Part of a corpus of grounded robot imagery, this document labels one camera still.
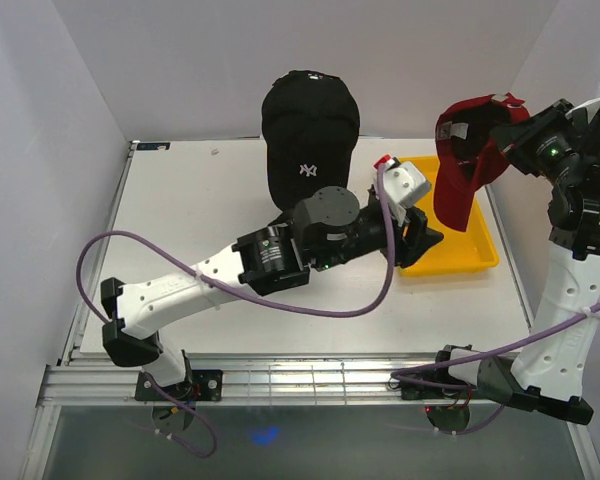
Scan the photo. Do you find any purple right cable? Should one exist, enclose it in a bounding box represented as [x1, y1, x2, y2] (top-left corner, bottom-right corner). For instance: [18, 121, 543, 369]
[389, 289, 600, 391]

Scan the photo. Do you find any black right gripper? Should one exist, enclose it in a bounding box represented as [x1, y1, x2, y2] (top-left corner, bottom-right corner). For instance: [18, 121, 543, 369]
[489, 98, 588, 189]

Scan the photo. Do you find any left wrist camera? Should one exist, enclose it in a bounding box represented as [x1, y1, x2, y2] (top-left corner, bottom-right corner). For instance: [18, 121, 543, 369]
[373, 155, 432, 225]

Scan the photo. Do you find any purple cable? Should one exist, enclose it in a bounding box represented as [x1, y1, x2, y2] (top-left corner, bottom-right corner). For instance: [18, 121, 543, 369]
[389, 289, 600, 391]
[75, 167, 397, 326]

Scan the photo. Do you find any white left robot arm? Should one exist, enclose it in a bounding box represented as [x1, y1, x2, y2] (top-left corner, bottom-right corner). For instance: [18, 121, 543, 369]
[100, 186, 444, 400]

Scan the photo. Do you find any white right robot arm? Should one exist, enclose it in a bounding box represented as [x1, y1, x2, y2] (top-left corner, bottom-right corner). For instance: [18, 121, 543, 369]
[431, 97, 600, 425]

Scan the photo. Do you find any red baseball cap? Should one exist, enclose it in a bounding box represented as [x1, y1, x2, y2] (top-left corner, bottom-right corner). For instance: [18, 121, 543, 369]
[433, 93, 530, 232]

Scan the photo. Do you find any black NY baseball cap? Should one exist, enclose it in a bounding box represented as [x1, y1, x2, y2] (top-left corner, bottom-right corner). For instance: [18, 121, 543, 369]
[261, 70, 360, 211]

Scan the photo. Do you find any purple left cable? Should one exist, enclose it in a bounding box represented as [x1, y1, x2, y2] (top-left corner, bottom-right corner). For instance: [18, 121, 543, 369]
[75, 167, 397, 326]

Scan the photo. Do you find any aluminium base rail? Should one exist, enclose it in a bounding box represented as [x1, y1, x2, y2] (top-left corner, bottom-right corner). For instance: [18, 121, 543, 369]
[35, 352, 581, 407]

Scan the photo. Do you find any yellow plastic tray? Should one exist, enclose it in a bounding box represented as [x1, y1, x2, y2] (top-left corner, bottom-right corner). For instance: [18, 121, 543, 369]
[397, 155, 501, 277]

